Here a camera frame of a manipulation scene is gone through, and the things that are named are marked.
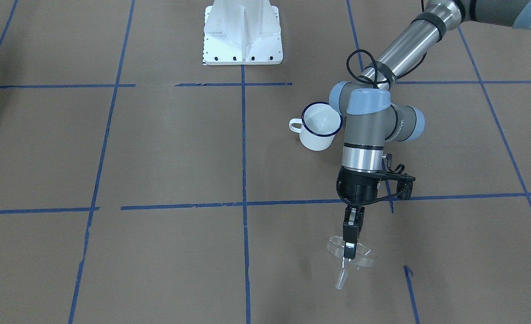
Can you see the clear glass funnel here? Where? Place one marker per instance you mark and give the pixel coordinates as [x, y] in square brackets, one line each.
[364, 257]

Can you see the white enamel cup blue rim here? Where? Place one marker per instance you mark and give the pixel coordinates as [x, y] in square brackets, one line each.
[317, 126]

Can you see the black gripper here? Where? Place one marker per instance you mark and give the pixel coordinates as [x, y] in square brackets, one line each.
[358, 188]

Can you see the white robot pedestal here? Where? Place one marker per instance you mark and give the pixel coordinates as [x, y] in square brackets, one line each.
[242, 32]

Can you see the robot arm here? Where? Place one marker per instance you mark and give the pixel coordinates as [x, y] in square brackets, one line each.
[372, 120]

